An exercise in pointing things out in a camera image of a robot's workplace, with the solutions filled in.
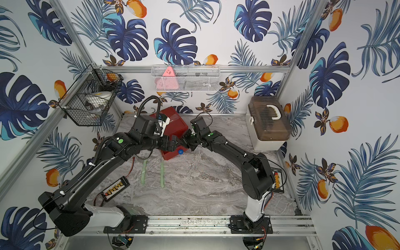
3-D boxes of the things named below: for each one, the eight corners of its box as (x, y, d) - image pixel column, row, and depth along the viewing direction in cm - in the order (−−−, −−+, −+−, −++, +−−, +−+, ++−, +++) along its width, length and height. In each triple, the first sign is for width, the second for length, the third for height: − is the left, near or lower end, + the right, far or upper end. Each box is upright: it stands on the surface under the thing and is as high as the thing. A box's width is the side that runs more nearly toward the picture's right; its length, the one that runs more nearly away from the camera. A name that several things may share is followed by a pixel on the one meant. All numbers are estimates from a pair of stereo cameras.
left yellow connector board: (102, 193, 86) (100, 192, 85) (125, 176, 92) (124, 175, 91) (107, 202, 83) (105, 201, 82) (131, 184, 90) (129, 182, 88)
